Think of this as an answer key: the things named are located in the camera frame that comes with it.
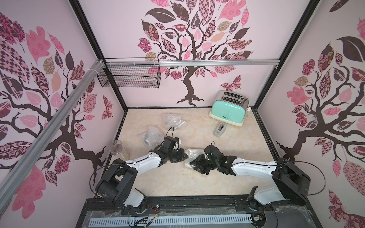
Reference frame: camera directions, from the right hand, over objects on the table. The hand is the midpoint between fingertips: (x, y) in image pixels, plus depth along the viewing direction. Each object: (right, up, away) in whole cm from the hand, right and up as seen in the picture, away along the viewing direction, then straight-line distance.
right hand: (190, 164), depth 79 cm
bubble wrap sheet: (-11, +26, +22) cm, 35 cm away
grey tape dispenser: (+23, +19, +24) cm, 38 cm away
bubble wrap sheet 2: (-24, +14, +12) cm, 30 cm away
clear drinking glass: (-41, +8, 0) cm, 42 cm away
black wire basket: (-40, +58, +15) cm, 72 cm away
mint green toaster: (+29, +35, +19) cm, 49 cm away
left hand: (0, +1, +6) cm, 6 cm away
